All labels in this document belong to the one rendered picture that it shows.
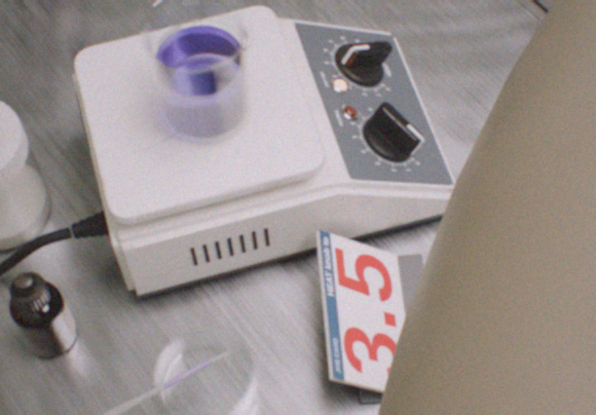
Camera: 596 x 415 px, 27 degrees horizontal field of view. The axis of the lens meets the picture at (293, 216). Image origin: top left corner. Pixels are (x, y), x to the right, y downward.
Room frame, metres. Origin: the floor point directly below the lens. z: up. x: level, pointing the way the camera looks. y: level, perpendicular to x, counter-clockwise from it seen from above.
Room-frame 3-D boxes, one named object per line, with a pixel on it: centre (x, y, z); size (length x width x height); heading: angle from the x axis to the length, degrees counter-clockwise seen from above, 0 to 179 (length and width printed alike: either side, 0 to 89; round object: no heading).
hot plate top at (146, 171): (0.41, 0.05, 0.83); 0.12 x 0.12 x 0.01; 11
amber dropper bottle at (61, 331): (0.32, 0.15, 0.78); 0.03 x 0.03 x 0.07
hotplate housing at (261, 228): (0.41, 0.02, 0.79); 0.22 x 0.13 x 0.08; 101
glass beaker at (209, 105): (0.40, 0.04, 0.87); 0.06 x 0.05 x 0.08; 67
